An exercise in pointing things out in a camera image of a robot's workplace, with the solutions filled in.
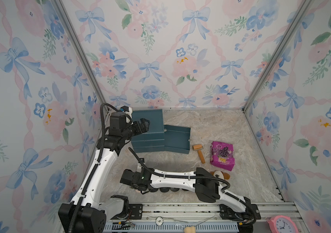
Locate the teal drawer cabinet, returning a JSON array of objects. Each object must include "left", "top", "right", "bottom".
[{"left": 131, "top": 109, "right": 165, "bottom": 153}]

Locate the teal drawer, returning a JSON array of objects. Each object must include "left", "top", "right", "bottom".
[{"left": 164, "top": 125, "right": 191, "bottom": 154}]

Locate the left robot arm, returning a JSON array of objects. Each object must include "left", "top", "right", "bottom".
[{"left": 58, "top": 118, "right": 150, "bottom": 233}]

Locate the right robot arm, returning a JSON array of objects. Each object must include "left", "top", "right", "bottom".
[{"left": 120, "top": 168, "right": 261, "bottom": 225}]

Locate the brown plush dog toy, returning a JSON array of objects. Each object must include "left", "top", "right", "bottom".
[{"left": 210, "top": 170, "right": 230, "bottom": 180}]

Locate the purple snack bag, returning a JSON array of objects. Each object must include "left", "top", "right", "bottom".
[{"left": 210, "top": 141, "right": 235, "bottom": 171}]

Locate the pink alarm clock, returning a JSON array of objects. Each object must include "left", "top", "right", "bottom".
[{"left": 268, "top": 215, "right": 299, "bottom": 233}]

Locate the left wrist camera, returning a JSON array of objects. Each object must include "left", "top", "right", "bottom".
[{"left": 110, "top": 106, "right": 133, "bottom": 126}]

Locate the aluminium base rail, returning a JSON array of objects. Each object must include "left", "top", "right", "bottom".
[{"left": 57, "top": 201, "right": 306, "bottom": 233}]

